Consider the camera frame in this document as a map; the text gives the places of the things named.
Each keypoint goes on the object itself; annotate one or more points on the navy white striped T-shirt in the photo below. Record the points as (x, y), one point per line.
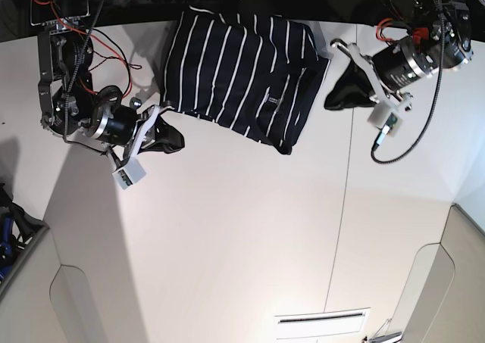
(252, 74)

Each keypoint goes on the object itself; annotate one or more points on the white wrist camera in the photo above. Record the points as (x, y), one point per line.
(128, 172)
(385, 115)

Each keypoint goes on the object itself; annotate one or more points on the metal clip at bottom edge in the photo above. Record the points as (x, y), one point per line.
(380, 337)

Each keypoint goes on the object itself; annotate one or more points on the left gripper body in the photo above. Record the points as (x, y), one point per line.
(403, 63)

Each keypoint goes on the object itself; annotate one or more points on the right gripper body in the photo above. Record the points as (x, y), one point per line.
(125, 132)

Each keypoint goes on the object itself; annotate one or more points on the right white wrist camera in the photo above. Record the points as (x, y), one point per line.
(128, 172)

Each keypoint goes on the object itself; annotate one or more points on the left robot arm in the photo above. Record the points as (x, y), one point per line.
(437, 37)

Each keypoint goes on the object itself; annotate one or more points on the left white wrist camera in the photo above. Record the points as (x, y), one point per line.
(385, 115)

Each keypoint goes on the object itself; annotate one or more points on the blue items at left edge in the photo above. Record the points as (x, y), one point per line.
(17, 229)

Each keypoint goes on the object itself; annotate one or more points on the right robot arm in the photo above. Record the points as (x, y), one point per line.
(66, 50)

